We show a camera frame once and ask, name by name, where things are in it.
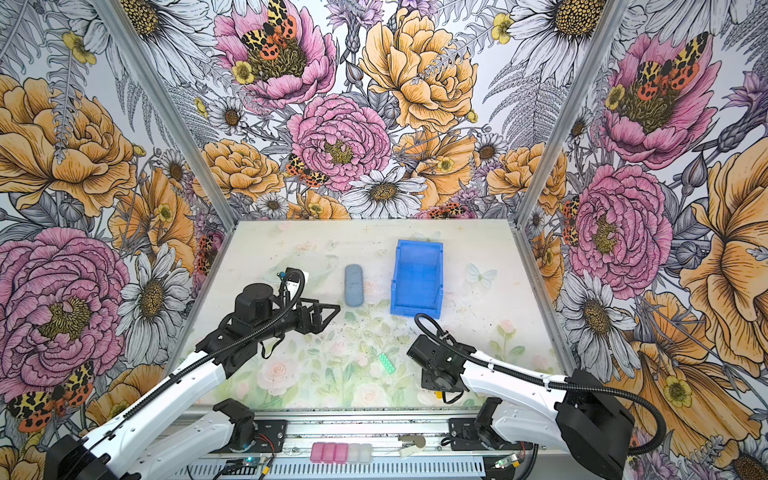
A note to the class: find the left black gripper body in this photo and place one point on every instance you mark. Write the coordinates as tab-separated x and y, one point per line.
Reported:
299	324

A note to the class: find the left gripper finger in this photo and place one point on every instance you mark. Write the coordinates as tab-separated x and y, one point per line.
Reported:
318	309
317	324

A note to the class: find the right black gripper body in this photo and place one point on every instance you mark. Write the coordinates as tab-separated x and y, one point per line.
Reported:
429	380

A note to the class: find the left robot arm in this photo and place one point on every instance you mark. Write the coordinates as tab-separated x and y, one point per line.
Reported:
110	450

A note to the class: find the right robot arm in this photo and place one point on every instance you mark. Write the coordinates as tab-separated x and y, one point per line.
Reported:
550	410

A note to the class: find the blue plastic bin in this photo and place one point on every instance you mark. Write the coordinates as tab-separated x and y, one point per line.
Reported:
418	280

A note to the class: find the grey-blue oblong case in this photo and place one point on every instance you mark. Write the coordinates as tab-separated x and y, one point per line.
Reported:
353	285

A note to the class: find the small green translucent piece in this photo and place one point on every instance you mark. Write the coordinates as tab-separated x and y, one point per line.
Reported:
387	364

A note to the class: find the pink and white block strip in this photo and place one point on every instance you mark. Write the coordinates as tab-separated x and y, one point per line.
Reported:
340	453

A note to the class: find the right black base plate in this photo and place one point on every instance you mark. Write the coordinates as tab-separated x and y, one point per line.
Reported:
467	434

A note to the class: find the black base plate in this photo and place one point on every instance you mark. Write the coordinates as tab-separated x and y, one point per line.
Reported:
467	434
261	436

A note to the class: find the white vented cable duct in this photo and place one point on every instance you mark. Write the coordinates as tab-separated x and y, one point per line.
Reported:
440	467

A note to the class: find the aluminium front rail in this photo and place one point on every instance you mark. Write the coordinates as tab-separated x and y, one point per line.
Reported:
217	430

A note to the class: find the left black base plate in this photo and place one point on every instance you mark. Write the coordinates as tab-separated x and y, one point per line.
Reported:
261	436

